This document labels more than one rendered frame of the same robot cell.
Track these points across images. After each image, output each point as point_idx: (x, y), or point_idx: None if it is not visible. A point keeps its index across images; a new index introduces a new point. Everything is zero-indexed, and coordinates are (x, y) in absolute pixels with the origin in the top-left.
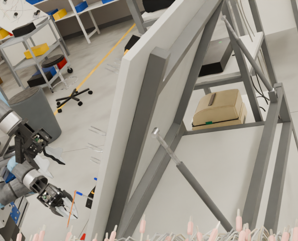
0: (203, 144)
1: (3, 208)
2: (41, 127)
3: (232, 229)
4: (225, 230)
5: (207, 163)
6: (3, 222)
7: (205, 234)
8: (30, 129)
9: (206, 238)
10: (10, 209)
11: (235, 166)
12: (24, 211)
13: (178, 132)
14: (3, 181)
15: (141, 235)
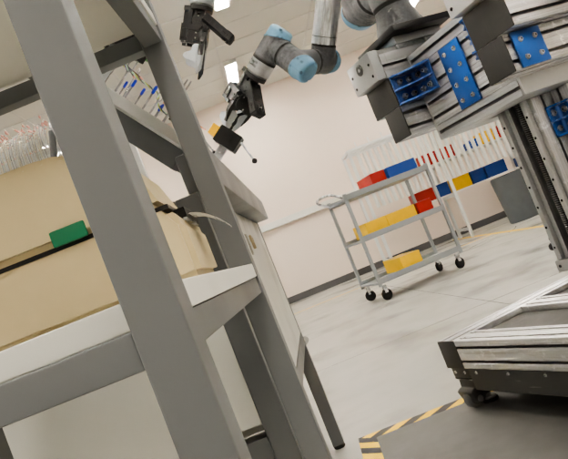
0: None
1: (360, 74)
2: (181, 23)
3: (13, 138)
4: None
5: None
6: (357, 91)
7: (24, 135)
8: (186, 19)
9: (23, 135)
10: (372, 81)
11: None
12: (500, 100)
13: (168, 167)
14: (313, 44)
15: (40, 118)
